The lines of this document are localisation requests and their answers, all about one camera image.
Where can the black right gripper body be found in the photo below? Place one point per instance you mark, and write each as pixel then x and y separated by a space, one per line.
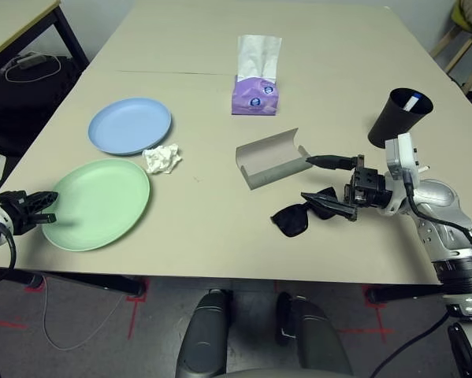
pixel 367 183

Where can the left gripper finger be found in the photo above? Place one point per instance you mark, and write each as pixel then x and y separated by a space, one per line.
pixel 42 198
pixel 46 218

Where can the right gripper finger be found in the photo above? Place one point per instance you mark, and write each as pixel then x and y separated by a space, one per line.
pixel 330 162
pixel 332 206

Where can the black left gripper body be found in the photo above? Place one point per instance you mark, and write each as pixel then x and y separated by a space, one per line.
pixel 17 212

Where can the black sunglasses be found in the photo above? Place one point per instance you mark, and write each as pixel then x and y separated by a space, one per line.
pixel 292 222

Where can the grey glasses case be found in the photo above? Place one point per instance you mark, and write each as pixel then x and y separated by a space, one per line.
pixel 275 171

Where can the light green plate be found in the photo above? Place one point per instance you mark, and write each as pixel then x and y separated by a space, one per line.
pixel 101 204

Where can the white tissue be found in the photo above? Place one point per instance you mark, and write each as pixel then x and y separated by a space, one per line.
pixel 160 157

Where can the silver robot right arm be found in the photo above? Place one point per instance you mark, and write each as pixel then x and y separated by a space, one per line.
pixel 440 197

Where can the black cup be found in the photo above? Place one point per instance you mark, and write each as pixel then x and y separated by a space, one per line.
pixel 393 122

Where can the black storage case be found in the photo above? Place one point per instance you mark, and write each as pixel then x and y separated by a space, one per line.
pixel 23 110

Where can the blue capped white marker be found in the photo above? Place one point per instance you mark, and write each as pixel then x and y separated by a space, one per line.
pixel 412 102

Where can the purple tissue pack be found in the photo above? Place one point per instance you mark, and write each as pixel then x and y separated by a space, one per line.
pixel 253 102

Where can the light blue plate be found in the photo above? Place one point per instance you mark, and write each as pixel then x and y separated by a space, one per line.
pixel 129 126

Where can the grey robot right leg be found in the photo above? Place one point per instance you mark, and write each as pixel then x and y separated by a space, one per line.
pixel 318 342

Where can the grey robot leg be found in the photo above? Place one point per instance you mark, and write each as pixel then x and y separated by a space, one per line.
pixel 206 338
pixel 318 342

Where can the grey power strip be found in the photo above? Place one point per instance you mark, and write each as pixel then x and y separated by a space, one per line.
pixel 30 60

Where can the wooden stool green seat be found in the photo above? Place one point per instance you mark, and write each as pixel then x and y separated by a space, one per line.
pixel 461 27

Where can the grey robot left leg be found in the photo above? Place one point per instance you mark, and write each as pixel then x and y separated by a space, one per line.
pixel 206 338

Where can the beige side table black frame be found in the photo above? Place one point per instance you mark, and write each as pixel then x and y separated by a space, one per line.
pixel 11 23

